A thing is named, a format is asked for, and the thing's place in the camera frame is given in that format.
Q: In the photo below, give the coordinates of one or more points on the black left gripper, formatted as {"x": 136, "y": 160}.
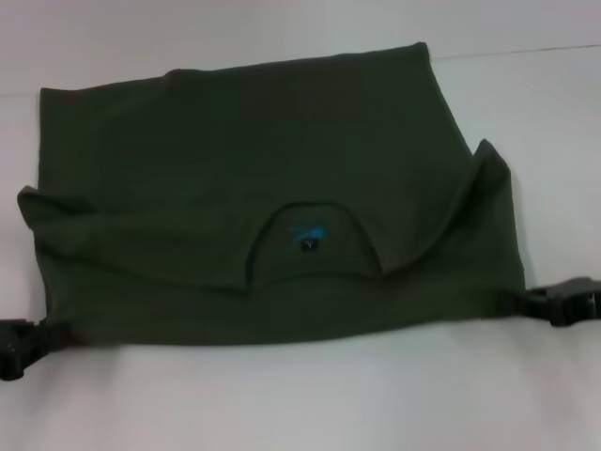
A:
{"x": 11, "y": 350}

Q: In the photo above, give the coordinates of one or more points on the dark green FREE t-shirt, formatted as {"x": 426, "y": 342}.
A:
{"x": 258, "y": 188}

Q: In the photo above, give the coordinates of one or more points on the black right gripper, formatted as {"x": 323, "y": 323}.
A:
{"x": 575, "y": 300}

